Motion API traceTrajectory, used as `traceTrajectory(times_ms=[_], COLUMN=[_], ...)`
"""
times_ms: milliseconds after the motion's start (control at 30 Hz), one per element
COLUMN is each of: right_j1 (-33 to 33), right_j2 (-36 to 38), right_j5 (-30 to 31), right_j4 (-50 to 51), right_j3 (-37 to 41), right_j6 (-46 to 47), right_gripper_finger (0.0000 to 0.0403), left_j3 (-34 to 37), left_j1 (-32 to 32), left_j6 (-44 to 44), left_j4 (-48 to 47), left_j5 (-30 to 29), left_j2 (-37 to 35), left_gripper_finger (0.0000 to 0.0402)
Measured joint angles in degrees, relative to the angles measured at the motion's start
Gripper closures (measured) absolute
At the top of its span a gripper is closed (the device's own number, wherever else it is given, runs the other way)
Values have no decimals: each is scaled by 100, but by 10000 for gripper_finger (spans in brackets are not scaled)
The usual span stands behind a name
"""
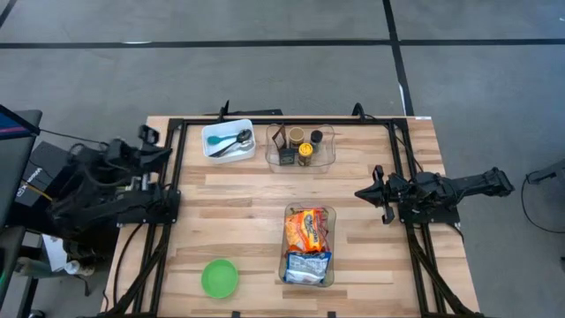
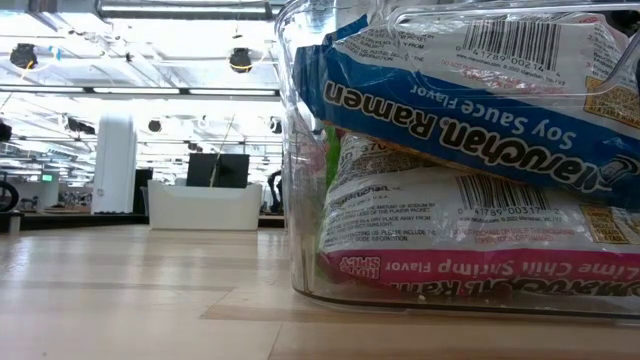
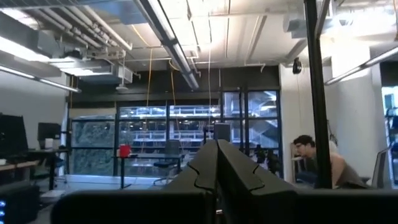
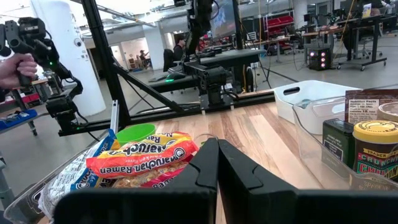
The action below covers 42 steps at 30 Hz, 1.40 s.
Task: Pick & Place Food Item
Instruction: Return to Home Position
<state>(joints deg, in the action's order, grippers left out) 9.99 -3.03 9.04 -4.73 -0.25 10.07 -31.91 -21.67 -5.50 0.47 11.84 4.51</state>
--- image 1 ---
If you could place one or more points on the silver metal spoon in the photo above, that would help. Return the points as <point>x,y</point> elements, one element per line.
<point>248,146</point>

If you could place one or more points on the black-lid spice jar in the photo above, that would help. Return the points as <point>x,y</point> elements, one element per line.
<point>316,136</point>

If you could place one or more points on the tan-lid spice jar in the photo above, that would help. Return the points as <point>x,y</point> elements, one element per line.
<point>296,136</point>

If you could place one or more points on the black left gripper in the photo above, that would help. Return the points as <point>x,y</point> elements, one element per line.
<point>125,156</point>

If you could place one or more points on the orange ramen packet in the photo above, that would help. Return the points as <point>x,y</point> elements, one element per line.
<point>302,232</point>

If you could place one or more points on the green plastic bowl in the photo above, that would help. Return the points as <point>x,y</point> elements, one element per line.
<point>220,279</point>

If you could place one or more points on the small clear plastic bin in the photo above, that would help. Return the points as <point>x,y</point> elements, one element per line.
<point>326,163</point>

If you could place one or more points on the yellow-lid spice jar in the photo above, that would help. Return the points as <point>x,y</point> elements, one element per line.
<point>306,150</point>

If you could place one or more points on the teal silicone spoon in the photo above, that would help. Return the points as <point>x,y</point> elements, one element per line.
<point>215,140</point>

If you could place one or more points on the dark grey stand foot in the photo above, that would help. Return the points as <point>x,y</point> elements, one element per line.
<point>547,173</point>

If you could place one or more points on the blue ramen packet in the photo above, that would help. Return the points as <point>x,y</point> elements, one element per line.
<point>306,267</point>

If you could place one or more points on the dark computer monitor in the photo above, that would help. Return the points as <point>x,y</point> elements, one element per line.
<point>13,154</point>

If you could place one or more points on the dark steel spoon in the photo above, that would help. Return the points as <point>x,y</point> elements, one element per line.
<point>244,135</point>

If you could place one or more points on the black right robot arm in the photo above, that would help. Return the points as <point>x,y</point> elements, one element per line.
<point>463,187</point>

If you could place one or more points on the black box white logo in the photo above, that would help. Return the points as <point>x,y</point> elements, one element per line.
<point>37,170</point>

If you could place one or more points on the brown white-label spice packet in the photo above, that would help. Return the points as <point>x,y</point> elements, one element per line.
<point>278,139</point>

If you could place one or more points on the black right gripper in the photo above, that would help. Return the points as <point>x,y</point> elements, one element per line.
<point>397,187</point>

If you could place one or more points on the white plastic bin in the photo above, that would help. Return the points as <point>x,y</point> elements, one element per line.
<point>212,128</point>

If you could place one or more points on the white paper bag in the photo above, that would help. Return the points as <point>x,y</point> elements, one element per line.
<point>55,252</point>

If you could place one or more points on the large clear plastic bin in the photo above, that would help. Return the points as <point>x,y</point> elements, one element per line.
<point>282,265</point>

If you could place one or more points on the black metal table frame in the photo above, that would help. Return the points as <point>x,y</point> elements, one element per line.
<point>287,121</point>

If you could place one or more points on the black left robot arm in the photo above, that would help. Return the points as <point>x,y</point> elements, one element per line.
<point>88,199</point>

